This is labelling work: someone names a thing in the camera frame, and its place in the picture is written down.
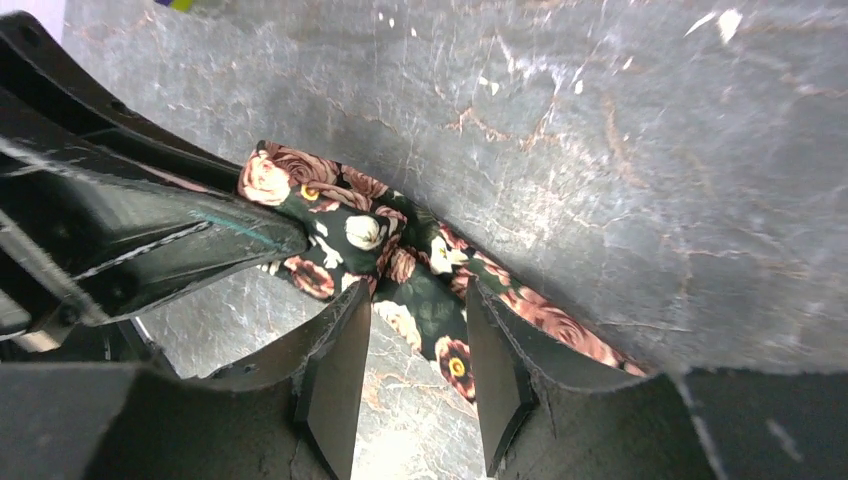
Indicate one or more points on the colourful toy block stack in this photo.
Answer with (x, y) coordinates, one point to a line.
(178, 5)

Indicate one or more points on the black pink floral tie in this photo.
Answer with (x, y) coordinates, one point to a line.
(418, 269)

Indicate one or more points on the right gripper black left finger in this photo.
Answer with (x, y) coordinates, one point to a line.
(288, 411)

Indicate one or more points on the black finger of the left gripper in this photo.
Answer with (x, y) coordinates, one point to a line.
(91, 235)
(40, 73)

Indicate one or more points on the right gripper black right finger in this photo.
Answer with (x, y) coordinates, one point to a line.
(547, 411)

